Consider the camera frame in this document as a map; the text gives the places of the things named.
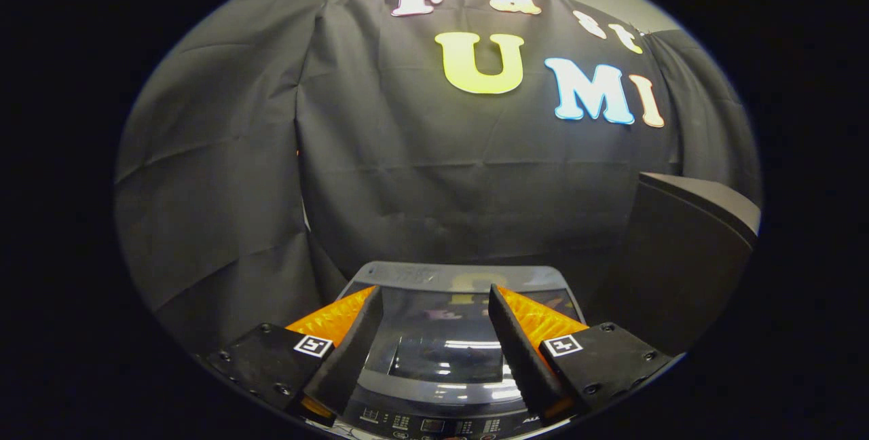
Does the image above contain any beige cabinet with black frame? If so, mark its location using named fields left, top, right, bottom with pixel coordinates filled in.
left=608, top=172, right=761, bottom=357

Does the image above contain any dark grey washing machine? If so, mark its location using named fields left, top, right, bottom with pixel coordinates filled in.
left=326, top=261, right=591, bottom=440

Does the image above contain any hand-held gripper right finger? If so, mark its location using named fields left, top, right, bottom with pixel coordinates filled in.
left=487, top=284, right=674, bottom=422

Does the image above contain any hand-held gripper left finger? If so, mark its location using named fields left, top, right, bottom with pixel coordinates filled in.
left=204, top=285, right=384, bottom=427

